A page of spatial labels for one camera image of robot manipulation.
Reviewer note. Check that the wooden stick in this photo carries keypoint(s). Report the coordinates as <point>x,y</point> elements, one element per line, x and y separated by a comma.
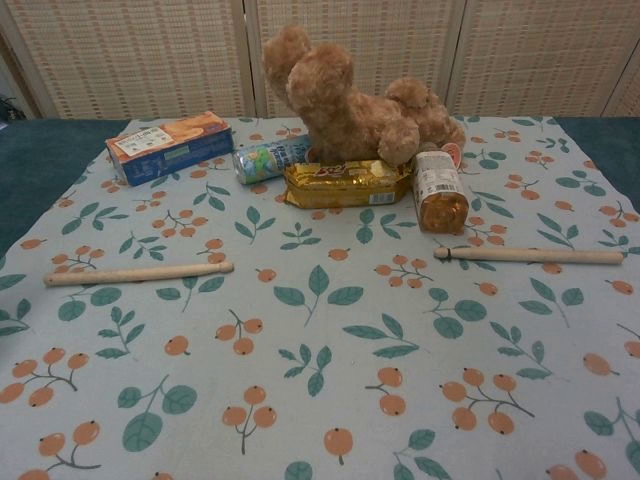
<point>540,255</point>
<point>135,275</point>

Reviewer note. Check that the woven folding screen panel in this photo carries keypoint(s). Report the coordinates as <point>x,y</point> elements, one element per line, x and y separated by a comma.
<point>135,55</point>
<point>390,40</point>
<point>550,55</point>

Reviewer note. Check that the blue cracker box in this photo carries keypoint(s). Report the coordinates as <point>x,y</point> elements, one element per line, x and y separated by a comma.
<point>170,147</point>

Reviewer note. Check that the red white hang tag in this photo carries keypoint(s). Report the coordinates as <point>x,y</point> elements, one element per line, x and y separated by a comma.
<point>453,151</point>

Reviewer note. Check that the floral fruit print tablecloth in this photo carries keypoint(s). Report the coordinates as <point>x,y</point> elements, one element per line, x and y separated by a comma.
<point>320,340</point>

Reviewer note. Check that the amber liquid plastic bottle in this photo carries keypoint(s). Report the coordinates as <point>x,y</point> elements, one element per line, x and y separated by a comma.
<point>440,195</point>

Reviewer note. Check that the light blue drink can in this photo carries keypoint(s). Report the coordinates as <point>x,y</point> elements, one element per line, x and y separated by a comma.
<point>265,159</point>

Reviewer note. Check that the brown plush dog toy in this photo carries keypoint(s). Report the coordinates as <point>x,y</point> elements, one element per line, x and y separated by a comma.
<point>360,120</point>

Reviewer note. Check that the gold foil snack packet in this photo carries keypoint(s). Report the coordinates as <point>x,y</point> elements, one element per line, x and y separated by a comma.
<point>345,185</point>

